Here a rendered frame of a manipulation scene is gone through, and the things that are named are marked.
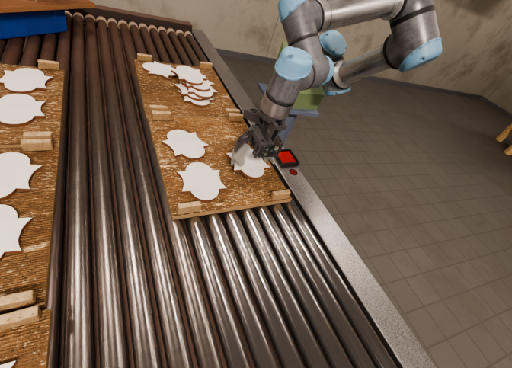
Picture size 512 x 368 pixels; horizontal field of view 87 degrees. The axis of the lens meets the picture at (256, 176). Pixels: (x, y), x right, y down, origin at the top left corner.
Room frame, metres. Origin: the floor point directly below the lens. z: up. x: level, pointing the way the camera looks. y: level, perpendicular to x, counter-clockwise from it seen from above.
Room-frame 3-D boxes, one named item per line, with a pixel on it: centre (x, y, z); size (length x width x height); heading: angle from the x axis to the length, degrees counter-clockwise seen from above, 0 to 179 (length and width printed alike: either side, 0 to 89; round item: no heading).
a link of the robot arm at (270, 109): (0.63, 0.02, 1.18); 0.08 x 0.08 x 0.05
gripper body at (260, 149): (0.62, 0.02, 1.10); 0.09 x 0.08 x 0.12; 38
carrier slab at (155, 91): (0.98, 0.40, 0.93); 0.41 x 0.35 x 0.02; 38
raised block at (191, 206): (0.41, 0.12, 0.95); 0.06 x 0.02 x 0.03; 129
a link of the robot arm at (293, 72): (0.62, 0.01, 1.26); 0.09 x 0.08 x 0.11; 151
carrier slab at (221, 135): (0.65, 0.14, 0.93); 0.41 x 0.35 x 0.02; 39
